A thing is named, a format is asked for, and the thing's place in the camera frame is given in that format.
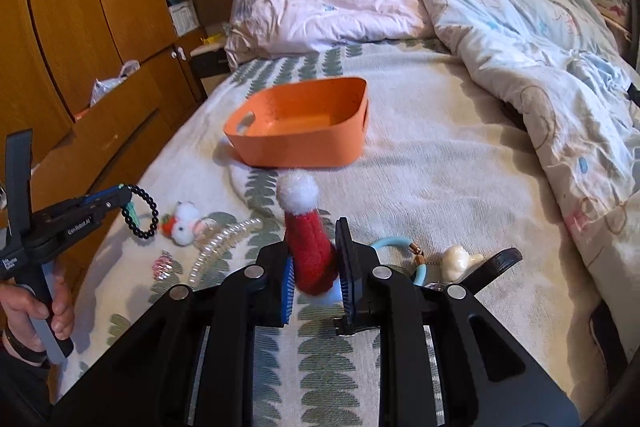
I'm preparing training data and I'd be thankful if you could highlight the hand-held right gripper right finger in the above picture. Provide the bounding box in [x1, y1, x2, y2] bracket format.
[333, 217, 582, 427]

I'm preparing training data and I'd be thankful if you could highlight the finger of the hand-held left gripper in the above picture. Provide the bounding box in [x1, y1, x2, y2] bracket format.
[95, 199, 130, 221]
[82, 186, 132, 208]

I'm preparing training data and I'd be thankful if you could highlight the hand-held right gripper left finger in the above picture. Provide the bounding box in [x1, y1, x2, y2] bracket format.
[50, 243, 297, 427]

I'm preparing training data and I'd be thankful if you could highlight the black bead bracelet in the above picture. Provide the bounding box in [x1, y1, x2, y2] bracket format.
[121, 185, 160, 241]

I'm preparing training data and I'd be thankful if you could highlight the red santa hat hair clip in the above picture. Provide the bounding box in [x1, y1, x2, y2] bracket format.
[276, 169, 339, 298]

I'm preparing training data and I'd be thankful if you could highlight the pearl hair claw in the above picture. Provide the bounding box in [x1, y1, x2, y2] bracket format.
[187, 216, 264, 286]

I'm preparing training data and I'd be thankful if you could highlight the cream shell hair clip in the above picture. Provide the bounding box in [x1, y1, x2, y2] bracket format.
[442, 245, 486, 281]

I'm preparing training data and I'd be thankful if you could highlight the orange plastic basket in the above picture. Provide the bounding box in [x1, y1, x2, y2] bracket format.
[223, 77, 371, 168]

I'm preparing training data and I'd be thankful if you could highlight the person's left forearm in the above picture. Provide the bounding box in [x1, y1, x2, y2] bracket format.
[0, 326, 53, 427]

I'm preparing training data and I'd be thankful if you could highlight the person's left hand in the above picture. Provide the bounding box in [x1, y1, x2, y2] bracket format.
[0, 274, 77, 354]

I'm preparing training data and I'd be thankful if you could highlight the white plush hair clip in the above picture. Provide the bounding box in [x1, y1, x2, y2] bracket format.
[160, 201, 202, 248]

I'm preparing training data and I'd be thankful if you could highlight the pink sparkly hair clip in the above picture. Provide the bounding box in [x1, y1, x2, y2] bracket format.
[150, 252, 174, 281]

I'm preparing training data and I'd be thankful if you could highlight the clear plastic bag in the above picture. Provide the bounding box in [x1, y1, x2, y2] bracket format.
[90, 60, 142, 108]

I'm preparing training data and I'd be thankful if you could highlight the leaf patterned bedspread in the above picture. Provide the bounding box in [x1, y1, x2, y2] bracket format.
[60, 39, 626, 427]

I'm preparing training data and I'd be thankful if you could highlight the dark nightstand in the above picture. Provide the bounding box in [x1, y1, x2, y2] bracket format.
[189, 41, 236, 94]

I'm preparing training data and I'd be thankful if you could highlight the wooden wardrobe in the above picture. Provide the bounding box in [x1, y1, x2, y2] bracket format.
[0, 0, 236, 293]

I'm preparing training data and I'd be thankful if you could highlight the white box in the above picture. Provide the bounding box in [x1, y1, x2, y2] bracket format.
[169, 2, 199, 36]

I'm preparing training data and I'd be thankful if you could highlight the white pink quilt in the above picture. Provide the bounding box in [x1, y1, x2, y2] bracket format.
[225, 0, 437, 60]

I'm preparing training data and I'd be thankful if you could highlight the light blue printed quilt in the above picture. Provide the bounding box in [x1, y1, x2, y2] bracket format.
[400, 0, 640, 294]

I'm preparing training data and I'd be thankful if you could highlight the light blue hair tie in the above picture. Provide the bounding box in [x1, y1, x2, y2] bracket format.
[372, 236, 427, 289]

